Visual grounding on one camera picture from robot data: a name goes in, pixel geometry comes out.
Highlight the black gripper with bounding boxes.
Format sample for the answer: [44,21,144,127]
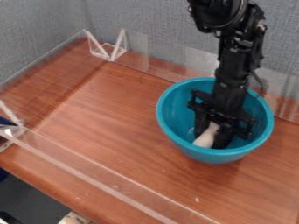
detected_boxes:
[188,68,256,149]

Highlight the white and brown toy mushroom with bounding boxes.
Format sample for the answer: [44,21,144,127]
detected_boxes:
[192,122,220,148]

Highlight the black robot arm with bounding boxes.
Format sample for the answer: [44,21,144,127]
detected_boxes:
[186,0,266,149]

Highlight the blue plastic bowl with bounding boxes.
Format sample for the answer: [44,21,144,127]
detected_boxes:
[156,77,274,165]

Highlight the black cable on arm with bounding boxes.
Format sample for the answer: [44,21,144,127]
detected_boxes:
[244,69,269,98]

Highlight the clear acrylic barrier wall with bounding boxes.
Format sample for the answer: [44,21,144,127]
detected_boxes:
[0,31,299,224]

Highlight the clear acrylic corner bracket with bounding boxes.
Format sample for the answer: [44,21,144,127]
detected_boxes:
[84,28,128,62]

